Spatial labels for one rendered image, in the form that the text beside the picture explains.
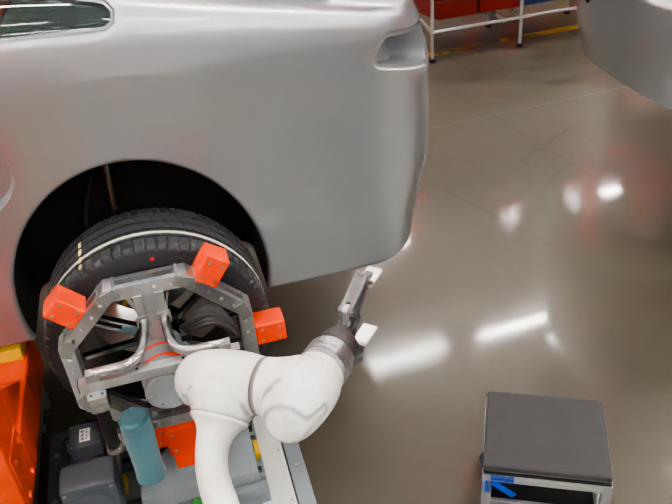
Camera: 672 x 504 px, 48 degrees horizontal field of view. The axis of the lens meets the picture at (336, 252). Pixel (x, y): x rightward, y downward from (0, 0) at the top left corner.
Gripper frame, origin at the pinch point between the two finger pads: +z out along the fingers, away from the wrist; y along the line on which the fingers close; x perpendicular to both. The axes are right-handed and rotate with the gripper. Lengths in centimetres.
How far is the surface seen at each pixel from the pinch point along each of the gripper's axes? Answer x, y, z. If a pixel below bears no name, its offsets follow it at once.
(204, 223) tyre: 70, -22, 52
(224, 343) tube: 45, -36, 18
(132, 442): 70, -72, 9
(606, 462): -58, -87, 76
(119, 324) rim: 84, -46, 25
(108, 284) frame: 80, -27, 17
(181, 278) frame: 62, -25, 26
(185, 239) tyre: 68, -20, 37
